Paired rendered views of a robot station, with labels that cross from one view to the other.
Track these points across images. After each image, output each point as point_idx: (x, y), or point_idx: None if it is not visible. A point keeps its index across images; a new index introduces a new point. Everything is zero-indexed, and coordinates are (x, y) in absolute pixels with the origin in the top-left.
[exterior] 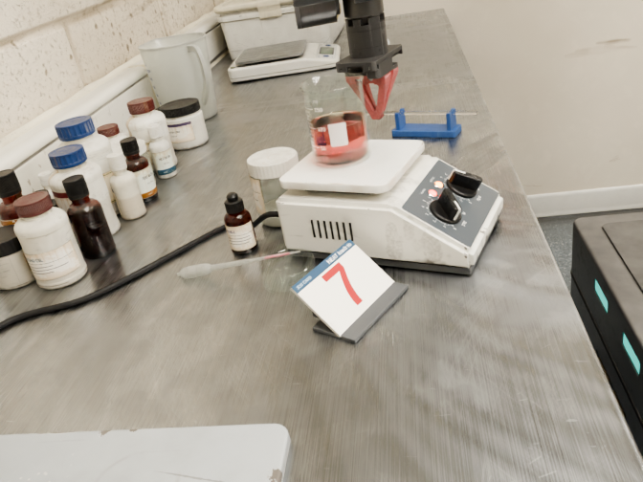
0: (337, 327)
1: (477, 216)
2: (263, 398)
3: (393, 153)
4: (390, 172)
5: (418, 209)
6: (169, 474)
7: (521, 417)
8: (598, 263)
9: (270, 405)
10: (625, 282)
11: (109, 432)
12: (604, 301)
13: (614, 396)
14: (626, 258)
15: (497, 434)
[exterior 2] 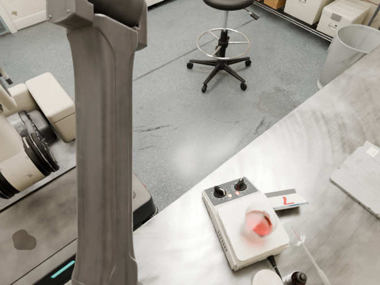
0: (297, 194)
1: (227, 184)
2: (328, 193)
3: (236, 210)
4: (253, 198)
5: (251, 189)
6: (362, 186)
7: (281, 144)
8: (46, 273)
9: (328, 189)
10: (63, 253)
11: (376, 212)
12: (68, 266)
13: (260, 134)
14: (39, 261)
15: (288, 145)
